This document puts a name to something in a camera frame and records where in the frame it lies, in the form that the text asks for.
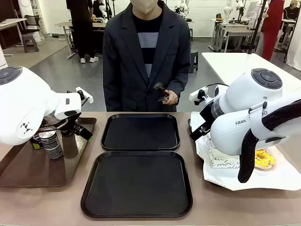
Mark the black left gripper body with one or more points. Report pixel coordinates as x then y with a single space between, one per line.
70 122

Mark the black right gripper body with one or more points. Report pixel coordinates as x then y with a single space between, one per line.
205 117

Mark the dark brown serving tongs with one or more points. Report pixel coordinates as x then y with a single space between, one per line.
161 87

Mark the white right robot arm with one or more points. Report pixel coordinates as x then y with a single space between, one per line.
247 110

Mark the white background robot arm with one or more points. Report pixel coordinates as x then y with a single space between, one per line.
227 10
183 7

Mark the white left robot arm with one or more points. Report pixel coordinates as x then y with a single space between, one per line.
26 106

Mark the person's left forearm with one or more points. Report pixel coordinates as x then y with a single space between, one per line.
181 82

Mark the person's left hand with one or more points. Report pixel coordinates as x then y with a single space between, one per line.
172 97

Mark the black square tray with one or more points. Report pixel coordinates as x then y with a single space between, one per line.
136 183
141 131

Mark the white table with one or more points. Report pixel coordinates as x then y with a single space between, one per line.
223 63

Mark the dark stool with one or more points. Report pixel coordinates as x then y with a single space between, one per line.
194 58

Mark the yellow sprinkled donut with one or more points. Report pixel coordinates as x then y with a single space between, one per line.
264 160

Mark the person in dark blazer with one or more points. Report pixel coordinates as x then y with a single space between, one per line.
124 70

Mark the white paper sheet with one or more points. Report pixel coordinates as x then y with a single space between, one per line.
270 179

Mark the grey plastic stool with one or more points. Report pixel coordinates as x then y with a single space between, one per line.
30 43

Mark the person in black clothes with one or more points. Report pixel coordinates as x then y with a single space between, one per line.
81 26

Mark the grey background work table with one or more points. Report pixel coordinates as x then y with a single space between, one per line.
68 24

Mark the black tripod pole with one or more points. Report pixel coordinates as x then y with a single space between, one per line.
257 26

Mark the black chair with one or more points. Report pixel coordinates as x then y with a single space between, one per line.
31 23

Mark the person in red dress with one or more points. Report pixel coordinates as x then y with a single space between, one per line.
272 28

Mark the wooden desk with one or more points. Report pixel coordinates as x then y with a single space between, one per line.
11 22

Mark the seated person with cap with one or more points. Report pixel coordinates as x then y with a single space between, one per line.
290 14

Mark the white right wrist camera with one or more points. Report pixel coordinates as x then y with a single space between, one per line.
197 93

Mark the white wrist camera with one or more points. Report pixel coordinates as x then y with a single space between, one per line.
85 95
197 93

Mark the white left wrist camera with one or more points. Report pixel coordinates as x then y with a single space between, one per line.
85 95

